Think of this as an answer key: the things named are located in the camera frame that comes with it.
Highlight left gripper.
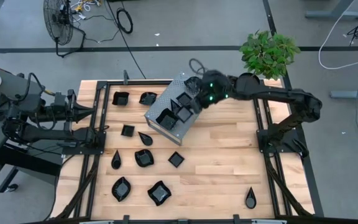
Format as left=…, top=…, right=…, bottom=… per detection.
left=53, top=89, right=95, bottom=134

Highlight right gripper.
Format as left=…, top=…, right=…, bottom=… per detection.
left=191, top=70, right=226, bottom=114

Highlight black small square plate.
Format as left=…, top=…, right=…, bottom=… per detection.
left=167, top=151, right=186, bottom=169
left=175, top=91, right=193, bottom=107
left=121, top=124, right=135, bottom=138
left=176, top=106, right=194, bottom=123

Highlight black teardrop plate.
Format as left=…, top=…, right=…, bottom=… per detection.
left=137, top=131, right=154, bottom=147
left=111, top=149, right=122, bottom=170
left=245, top=186, right=257, bottom=210
left=169, top=98, right=181, bottom=114

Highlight black wavy square plate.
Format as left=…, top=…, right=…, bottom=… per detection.
left=147, top=180, right=172, bottom=207
left=112, top=91, right=131, bottom=106
left=155, top=107, right=180, bottom=131

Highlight grey perforated metal stand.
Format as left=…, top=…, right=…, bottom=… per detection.
left=144, top=72, right=216, bottom=146

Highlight green potted plant black pot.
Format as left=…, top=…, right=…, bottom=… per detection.
left=238, top=30, right=301, bottom=87

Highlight black floor fan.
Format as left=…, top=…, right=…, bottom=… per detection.
left=43, top=0, right=86, bottom=58

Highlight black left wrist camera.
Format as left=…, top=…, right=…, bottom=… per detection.
left=53, top=91, right=67, bottom=107

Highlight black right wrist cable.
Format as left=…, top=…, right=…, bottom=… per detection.
left=188, top=58, right=209, bottom=75

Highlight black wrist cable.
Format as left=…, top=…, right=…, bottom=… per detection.
left=188, top=58, right=209, bottom=75
left=25, top=72, right=47, bottom=94

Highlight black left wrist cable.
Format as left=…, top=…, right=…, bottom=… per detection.
left=25, top=72, right=47, bottom=94

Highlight black coiled floor cable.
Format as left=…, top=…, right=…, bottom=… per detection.
left=106, top=0, right=147, bottom=80

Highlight tangled white yellow cables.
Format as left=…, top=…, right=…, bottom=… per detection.
left=70, top=0, right=104, bottom=21

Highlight white floor cable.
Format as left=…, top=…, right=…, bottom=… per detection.
left=318, top=0, right=358, bottom=70

